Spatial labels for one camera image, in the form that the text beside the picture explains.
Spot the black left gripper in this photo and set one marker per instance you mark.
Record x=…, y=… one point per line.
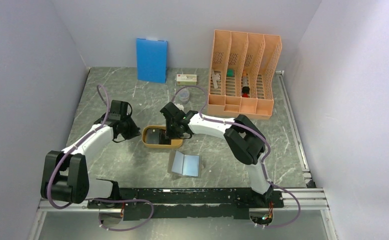
x=134, y=131

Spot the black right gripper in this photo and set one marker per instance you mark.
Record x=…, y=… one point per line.
x=170, y=135

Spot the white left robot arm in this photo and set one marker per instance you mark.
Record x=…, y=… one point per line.
x=65, y=175

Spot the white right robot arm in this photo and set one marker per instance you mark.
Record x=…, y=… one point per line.
x=246, y=142

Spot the stack of black cards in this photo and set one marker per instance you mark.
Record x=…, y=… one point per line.
x=155, y=136

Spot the orange oval plastic tray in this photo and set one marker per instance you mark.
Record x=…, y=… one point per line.
x=169, y=143

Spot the clear round plastic jar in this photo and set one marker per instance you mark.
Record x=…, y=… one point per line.
x=184, y=96

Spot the small green white carton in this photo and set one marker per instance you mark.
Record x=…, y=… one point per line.
x=186, y=79

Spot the blue upright box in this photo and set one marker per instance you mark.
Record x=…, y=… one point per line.
x=151, y=60

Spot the green eraser block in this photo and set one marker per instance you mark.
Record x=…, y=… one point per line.
x=230, y=73

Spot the black red stamp knob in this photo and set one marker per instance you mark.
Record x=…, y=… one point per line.
x=245, y=91

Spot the orange grey utility knife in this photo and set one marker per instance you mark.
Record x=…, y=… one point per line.
x=245, y=82

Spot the peach desk file organizer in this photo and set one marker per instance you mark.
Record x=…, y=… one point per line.
x=241, y=73

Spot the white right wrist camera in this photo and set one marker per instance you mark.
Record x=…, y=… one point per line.
x=180, y=107

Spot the grey metal bracket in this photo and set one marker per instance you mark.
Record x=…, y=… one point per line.
x=215, y=77

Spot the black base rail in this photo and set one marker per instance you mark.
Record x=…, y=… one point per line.
x=161, y=203

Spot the aluminium frame rail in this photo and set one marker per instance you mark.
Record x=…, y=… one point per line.
x=305, y=216

